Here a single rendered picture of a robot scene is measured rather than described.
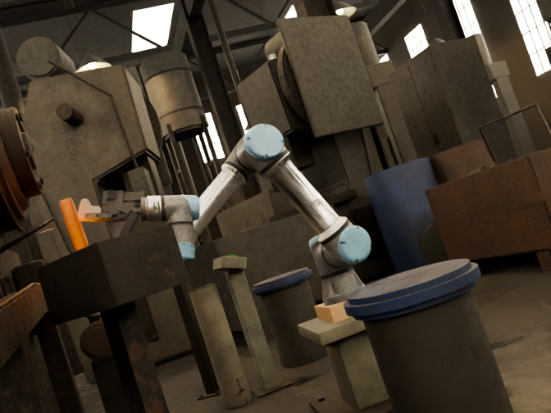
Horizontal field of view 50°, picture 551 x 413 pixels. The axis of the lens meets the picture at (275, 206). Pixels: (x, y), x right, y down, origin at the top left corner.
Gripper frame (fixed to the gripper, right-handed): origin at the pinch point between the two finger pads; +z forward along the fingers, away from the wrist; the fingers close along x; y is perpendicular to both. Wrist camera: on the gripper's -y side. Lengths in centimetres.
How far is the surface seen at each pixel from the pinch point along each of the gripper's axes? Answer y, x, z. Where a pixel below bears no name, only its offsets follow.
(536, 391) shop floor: -55, 29, -121
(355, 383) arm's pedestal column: -54, -7, -83
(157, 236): -9.1, 38.7, -20.8
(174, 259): -14.3, 37.2, -24.5
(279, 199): 55, -374, -161
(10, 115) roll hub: 32.2, -9.4, 17.4
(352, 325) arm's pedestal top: -36, -1, -81
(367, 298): -26, 52, -64
